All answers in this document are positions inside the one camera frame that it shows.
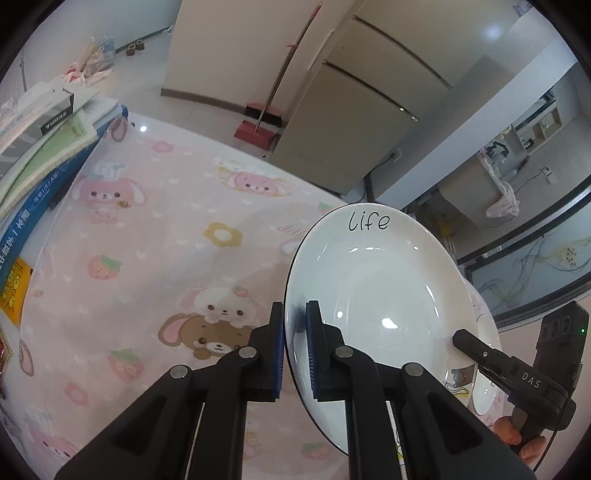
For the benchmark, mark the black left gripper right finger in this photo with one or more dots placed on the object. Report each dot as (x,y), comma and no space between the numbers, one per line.
(401,422)

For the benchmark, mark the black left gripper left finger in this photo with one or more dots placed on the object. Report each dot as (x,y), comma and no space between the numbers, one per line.
(190,424)

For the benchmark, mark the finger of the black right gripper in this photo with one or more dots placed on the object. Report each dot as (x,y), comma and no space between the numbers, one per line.
(504,371)

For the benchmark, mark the white plate with life text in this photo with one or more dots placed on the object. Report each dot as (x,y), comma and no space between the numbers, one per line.
(391,288)

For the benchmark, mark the person's right hand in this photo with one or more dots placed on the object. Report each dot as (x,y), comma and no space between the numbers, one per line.
(530,452)

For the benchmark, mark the pink cartoon tablecloth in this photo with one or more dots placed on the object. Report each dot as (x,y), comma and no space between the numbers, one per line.
(169,248)

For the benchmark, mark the stack of books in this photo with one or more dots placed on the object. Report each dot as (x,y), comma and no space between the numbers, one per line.
(41,176)

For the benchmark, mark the beige three-door refrigerator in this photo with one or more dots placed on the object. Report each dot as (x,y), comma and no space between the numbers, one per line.
(390,66)

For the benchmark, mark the red broom and dustpan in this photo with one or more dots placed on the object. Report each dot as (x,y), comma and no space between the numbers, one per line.
(251,131)

